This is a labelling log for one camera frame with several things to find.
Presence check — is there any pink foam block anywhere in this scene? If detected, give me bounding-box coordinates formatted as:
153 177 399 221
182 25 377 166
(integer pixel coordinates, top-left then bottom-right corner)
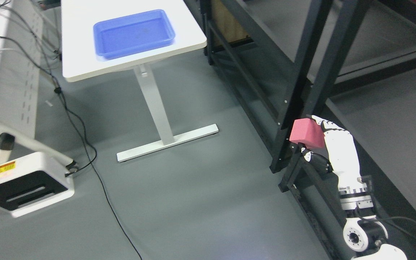
289 118 325 149

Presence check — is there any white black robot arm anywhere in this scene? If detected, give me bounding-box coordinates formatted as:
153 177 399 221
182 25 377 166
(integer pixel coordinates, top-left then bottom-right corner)
340 175 407 260

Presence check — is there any black floor cable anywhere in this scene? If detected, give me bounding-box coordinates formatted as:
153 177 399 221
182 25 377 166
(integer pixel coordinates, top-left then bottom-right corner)
0 0 143 260

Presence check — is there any white perforated side desk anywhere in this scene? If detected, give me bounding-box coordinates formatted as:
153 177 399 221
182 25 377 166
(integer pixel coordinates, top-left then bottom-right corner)
0 0 75 168

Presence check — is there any black metal left shelf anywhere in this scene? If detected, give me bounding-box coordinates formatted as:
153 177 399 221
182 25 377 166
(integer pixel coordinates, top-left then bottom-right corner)
186 0 416 260

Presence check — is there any blue plastic tray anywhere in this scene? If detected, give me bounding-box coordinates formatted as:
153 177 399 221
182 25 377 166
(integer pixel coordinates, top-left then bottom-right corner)
93 9 176 60

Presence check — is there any white table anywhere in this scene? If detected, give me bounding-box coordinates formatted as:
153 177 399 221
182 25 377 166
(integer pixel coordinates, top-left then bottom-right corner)
61 0 218 163

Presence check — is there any white machine base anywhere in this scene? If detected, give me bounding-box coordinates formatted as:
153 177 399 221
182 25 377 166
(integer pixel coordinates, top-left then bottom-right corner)
0 133 75 218

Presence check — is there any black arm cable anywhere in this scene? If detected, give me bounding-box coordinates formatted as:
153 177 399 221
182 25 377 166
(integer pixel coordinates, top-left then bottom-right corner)
360 215 416 260

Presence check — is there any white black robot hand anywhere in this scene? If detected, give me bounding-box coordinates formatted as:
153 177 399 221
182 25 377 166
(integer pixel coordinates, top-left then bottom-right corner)
300 115 367 195

